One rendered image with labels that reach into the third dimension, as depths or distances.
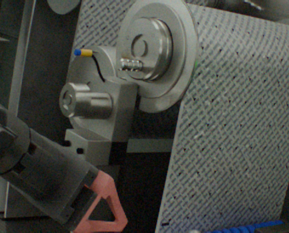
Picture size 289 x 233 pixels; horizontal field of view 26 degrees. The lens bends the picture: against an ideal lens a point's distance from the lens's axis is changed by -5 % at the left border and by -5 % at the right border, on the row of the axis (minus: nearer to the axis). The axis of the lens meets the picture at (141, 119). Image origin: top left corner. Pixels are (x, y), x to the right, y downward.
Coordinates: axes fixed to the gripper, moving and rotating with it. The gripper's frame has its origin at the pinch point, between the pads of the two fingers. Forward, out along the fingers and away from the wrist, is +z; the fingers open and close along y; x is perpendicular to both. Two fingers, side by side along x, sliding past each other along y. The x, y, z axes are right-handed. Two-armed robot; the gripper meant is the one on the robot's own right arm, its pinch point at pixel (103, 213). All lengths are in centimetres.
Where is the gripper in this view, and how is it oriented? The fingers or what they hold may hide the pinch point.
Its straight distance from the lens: 69.9
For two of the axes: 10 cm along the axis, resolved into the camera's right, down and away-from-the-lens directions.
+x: 5.5, -8.2, 1.6
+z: 5.8, 5.1, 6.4
